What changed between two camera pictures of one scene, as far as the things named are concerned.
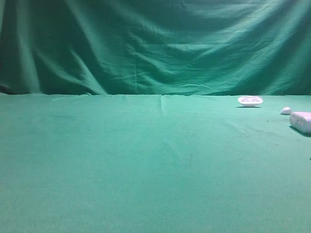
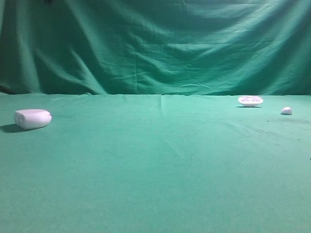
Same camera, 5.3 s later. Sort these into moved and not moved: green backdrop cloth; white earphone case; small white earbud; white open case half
Moved: white earphone case
Not moved: white open case half; small white earbud; green backdrop cloth
